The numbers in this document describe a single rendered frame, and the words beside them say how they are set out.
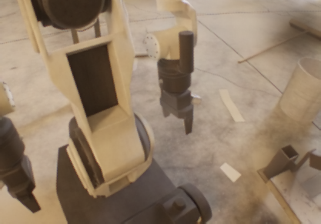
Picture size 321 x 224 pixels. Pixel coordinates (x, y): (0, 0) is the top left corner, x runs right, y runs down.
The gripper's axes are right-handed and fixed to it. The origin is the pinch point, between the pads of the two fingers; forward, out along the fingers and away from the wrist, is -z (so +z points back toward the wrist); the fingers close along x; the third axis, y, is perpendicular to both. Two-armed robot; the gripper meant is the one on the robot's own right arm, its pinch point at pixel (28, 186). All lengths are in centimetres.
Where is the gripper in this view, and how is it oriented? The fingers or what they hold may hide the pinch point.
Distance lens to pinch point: 59.6
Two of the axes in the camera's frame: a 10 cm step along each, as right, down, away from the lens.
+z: -0.8, -8.3, -5.5
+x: 5.6, 4.2, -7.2
